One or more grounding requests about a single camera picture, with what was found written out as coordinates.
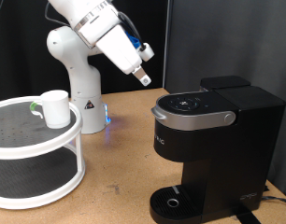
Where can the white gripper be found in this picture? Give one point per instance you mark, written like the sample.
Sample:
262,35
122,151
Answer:
121,51

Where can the grey partition panel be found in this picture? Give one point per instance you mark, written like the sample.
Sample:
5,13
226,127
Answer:
211,37

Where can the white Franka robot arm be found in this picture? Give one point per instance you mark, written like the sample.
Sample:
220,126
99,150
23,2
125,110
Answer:
77,71

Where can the black tape strip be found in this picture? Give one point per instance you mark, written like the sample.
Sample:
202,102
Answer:
245,216

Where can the black Keurig drip tray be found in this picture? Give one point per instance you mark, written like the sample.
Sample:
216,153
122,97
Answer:
174,202

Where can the white two-tier turntable rack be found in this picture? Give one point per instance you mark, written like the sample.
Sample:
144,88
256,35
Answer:
31,149

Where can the black curtain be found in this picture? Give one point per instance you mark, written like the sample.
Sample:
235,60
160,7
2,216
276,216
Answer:
149,31

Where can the black Keurig coffee machine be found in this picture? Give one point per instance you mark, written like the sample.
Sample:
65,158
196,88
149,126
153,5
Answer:
236,149

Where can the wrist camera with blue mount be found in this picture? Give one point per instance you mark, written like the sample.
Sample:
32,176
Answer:
146,52

